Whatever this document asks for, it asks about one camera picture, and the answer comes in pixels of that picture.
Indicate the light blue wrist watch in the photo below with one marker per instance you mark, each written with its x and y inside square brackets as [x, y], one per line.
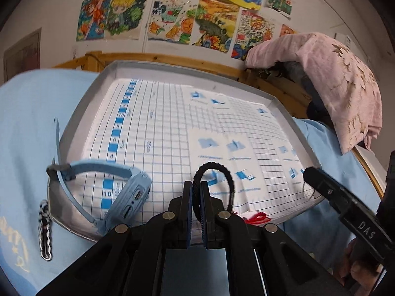
[132, 191]

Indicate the white wall plate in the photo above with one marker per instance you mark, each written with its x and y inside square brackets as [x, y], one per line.
[342, 39]

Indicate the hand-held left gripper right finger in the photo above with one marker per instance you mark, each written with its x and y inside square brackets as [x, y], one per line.
[205, 215]

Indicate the wooden bed frame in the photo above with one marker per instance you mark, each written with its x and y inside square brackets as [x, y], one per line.
[154, 59]

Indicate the group of colourful wall drawings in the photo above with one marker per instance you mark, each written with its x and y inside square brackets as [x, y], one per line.
[123, 15]

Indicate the pink floral blanket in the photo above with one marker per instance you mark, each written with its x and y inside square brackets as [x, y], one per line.
[324, 64]

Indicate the silver tray with grid paper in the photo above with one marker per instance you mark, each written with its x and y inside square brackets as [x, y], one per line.
[172, 123]

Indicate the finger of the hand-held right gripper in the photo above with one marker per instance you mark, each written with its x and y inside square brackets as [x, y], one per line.
[321, 182]

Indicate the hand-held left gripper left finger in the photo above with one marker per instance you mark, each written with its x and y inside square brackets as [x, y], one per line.
[187, 209]

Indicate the person's right hand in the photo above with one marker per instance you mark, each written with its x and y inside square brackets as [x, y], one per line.
[361, 273]

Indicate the light blue bed sheet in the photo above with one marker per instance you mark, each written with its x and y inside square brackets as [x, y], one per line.
[24, 148]

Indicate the brown door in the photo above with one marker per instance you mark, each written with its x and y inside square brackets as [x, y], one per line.
[23, 55]

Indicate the dark grey cloth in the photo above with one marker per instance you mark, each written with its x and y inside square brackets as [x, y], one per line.
[296, 71]

